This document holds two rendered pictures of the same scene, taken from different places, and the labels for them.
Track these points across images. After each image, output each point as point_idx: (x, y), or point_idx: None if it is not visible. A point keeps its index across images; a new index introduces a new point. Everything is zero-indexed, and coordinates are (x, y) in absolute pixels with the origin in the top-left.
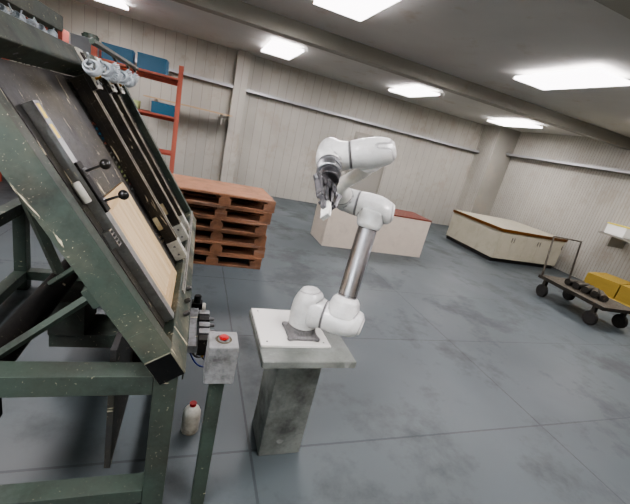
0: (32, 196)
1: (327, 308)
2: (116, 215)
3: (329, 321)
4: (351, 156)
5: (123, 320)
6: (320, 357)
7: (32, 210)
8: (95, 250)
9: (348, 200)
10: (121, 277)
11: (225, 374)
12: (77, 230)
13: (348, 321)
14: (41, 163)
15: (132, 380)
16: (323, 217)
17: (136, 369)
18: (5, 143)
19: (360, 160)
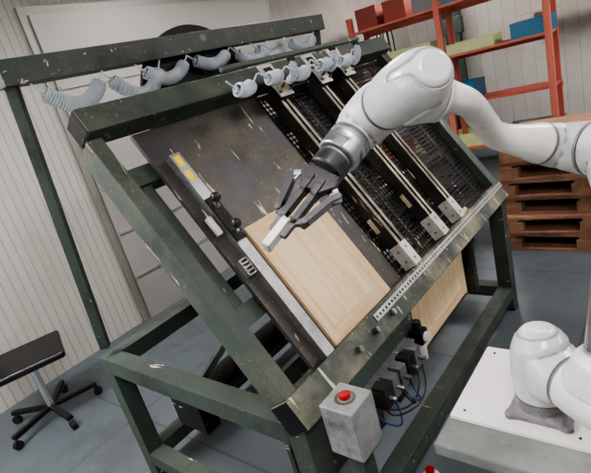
0: (151, 245)
1: (560, 372)
2: None
3: (562, 400)
4: (366, 113)
5: (237, 358)
6: (550, 466)
7: (156, 256)
8: (196, 288)
9: (548, 153)
10: (221, 313)
11: (350, 447)
12: (180, 270)
13: None
14: (144, 218)
15: (269, 423)
16: (265, 248)
17: None
18: (127, 207)
19: (378, 114)
